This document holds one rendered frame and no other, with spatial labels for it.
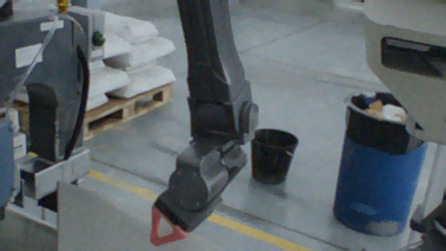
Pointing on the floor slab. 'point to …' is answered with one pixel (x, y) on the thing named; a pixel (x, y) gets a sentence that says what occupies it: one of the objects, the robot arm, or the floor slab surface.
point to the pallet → (123, 111)
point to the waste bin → (376, 168)
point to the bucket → (272, 154)
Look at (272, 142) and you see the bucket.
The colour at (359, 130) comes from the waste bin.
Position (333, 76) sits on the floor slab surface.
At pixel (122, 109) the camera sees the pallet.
